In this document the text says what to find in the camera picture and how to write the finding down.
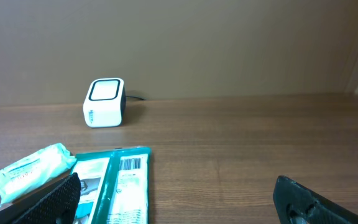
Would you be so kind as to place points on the mint wet wipes pack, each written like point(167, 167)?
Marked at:
point(33, 171)

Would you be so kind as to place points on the green 3M gloves package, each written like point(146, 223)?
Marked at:
point(114, 186)

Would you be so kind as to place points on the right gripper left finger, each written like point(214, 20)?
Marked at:
point(55, 204)

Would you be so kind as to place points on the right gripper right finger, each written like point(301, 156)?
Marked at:
point(295, 203)

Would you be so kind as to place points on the white barcode scanner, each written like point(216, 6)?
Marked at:
point(105, 103)

